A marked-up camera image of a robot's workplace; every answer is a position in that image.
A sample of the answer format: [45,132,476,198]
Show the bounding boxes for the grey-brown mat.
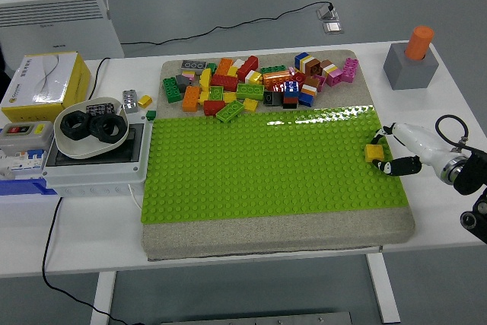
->
[140,49,416,262]

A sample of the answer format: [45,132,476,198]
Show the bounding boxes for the red long brick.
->
[236,55,259,81]
[210,73,240,93]

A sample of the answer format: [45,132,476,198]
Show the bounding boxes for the white bowl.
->
[53,96,131,161]

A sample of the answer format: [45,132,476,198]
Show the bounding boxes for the green studded baseplate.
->
[139,104,406,225]

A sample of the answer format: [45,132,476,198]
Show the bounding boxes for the light green long brick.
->
[236,83,266,101]
[215,99,245,123]

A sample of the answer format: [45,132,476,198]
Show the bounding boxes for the yellow curved brick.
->
[199,69,213,92]

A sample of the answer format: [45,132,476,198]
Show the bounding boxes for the grey cube block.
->
[382,43,439,91]

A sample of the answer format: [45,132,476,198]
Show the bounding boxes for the white table leg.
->
[90,271,117,325]
[365,252,402,324]

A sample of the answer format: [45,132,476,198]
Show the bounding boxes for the grey slope brick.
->
[175,73,195,93]

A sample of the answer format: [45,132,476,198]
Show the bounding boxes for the metal floor socket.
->
[322,21,345,35]

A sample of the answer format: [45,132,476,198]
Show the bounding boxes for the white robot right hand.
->
[371,122,460,177]

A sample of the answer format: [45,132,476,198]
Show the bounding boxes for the grey flat brick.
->
[180,59,208,73]

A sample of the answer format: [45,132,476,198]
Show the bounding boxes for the yellow and white cardboard box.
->
[1,50,92,124]

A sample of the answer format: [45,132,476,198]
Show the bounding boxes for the floor socket with plug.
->
[316,2,340,21]

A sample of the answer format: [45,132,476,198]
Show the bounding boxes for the grey brick silver studs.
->
[121,89,139,113]

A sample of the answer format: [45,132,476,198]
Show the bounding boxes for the grey electrical enclosure box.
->
[40,122,148,199]

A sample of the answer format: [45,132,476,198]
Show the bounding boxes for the grey switch box red button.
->
[0,120,54,151]

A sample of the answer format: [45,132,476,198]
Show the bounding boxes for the orange cylinder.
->
[404,26,435,61]

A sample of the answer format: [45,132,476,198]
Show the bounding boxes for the small black terminal block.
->
[85,102,115,116]

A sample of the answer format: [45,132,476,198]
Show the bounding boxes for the black power cable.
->
[40,57,134,325]

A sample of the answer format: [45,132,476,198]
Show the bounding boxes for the orange long glossy brick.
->
[262,71,292,90]

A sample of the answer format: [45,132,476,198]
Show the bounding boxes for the black hex nut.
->
[60,110,92,139]
[89,114,125,144]

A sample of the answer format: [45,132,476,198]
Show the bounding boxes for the white circuit breaker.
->
[0,148,49,181]

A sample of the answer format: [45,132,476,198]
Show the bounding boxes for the thin white cable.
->
[127,183,142,210]

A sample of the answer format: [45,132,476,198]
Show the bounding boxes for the white panel heater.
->
[0,0,126,75]

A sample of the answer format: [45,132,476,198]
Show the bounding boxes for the yellow square toy brick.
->
[364,144,385,164]

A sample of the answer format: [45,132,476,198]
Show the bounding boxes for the magenta brick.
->
[341,57,360,84]

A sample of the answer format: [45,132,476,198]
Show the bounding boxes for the dark green long brick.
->
[162,76,183,104]

